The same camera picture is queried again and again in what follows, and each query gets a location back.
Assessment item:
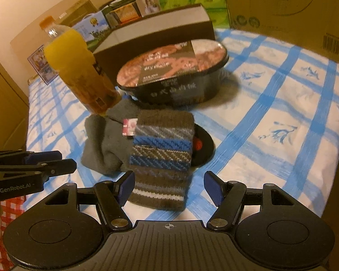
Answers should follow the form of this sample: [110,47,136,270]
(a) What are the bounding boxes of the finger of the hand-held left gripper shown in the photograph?
[0,159,77,179]
[0,150,63,166]

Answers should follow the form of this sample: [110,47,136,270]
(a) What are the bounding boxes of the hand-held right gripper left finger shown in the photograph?
[45,171,135,230]

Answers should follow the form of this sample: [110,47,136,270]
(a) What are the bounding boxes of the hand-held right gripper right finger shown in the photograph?
[203,171,296,230]

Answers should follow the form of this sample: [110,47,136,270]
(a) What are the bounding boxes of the grey blue striped socks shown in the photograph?
[83,99,195,211]

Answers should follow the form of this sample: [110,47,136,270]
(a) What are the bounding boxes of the orange juice bottle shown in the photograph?
[40,15,122,116]

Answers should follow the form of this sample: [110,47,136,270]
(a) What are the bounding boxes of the red checked cloth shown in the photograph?
[0,196,27,213]

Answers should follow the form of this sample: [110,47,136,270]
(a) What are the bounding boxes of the black round disc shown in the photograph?
[191,124,215,168]

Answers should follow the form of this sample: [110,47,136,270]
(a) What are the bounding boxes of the wooden cabinet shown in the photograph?
[0,25,29,149]

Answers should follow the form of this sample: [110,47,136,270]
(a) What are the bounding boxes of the blue cartoon printed box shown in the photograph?
[27,44,58,84]

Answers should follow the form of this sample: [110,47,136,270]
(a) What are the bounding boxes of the blue checked bedsheet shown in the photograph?
[25,28,339,223]

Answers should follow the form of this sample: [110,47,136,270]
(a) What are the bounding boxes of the black instant rice bowl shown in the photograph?
[116,40,229,106]

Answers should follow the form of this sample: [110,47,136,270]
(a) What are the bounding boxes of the blue green milk carton box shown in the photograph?
[72,10,112,48]

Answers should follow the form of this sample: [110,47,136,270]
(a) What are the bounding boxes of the small cardboard box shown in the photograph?
[58,0,98,26]

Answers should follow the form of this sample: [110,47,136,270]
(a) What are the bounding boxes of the brown box with white inside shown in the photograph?
[93,3,215,75]

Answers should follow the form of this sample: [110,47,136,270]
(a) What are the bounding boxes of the white box with photo print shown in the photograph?
[136,0,161,17]

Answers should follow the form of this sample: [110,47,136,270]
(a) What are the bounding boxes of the large cardboard box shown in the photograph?
[220,0,339,65]

